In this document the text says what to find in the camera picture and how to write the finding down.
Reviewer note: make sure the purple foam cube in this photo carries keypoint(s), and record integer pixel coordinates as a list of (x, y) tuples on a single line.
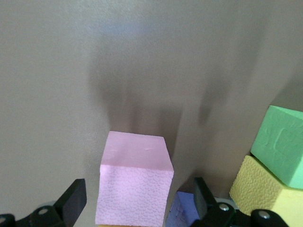
[(182, 210)]

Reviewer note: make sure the green foam cube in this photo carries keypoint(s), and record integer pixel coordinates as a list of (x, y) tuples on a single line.
[(279, 146)]

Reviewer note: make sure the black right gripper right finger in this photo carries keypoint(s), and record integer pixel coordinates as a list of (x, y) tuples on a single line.
[(213, 212)]

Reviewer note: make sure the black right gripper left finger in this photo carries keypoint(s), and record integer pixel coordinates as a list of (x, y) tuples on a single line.
[(59, 212)]

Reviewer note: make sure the pink foam cube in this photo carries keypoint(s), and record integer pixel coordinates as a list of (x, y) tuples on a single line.
[(132, 179)]

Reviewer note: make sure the brown paper table cover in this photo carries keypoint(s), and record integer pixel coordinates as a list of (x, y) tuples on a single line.
[(71, 71)]

